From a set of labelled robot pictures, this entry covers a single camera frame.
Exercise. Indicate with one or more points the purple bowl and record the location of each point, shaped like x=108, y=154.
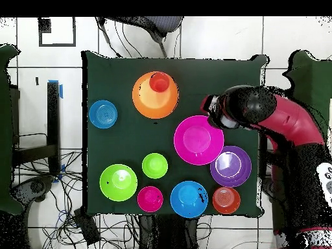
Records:
x=230, y=166

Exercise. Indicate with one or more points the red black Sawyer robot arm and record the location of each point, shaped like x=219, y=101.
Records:
x=290, y=122

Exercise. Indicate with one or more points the large pink bowl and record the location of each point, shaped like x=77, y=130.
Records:
x=198, y=140

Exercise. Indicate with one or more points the blue cup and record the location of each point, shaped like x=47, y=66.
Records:
x=103, y=114

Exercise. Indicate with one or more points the dark green tablecloth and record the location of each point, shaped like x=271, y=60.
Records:
x=207, y=75

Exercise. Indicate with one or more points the large green bowl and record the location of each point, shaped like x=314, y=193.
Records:
x=118, y=182

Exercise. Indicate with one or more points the large orange bowl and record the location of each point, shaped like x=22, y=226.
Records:
x=153, y=103

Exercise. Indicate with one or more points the black power strip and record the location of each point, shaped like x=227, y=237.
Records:
x=87, y=225

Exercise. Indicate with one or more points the blue bowl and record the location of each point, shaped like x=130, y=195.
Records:
x=188, y=198

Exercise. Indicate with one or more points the orange cup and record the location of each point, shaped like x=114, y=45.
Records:
x=226, y=200
x=159, y=83

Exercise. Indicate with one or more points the small crimson bowl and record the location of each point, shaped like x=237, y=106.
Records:
x=150, y=199

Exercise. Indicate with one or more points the green cloth on side table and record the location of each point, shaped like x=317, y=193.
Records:
x=311, y=75
x=5, y=129

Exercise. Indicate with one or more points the small green bowl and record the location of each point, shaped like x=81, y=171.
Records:
x=154, y=166

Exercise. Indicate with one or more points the black chair base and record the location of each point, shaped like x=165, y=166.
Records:
x=36, y=186

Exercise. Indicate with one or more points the grey office chair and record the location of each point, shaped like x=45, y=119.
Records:
x=163, y=23

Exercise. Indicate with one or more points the black metal frame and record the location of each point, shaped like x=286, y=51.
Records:
x=53, y=116

